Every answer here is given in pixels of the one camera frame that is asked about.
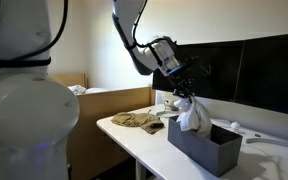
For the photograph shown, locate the grey fabric storage box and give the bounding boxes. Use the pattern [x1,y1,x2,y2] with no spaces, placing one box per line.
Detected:
[168,116,242,177]

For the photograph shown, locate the small round white object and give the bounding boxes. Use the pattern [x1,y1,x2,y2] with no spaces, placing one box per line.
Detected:
[231,122,241,130]

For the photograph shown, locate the white cable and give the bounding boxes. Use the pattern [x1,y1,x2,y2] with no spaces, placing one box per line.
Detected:
[147,99,180,118]

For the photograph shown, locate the wooden bed frame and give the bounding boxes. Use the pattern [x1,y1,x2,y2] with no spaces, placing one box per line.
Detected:
[49,73,156,180]

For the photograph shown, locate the white bedding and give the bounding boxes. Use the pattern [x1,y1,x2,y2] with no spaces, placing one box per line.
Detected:
[69,85,106,95]

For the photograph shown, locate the wide black curved monitor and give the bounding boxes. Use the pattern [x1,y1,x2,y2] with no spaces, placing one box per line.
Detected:
[151,31,288,118]

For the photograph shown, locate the white cloth garment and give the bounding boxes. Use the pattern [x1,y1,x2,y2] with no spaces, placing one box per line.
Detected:
[174,96,212,138]

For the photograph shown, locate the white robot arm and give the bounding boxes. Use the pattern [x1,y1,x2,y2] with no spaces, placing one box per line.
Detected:
[0,0,80,180]

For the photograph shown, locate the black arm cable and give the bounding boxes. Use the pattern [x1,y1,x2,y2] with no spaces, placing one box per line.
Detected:
[0,0,69,76]

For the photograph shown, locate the tan khaki shorts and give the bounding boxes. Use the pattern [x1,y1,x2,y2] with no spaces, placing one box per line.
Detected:
[111,112,164,134]

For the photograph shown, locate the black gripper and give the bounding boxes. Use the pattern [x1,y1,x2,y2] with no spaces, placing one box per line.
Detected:
[166,57,196,98]

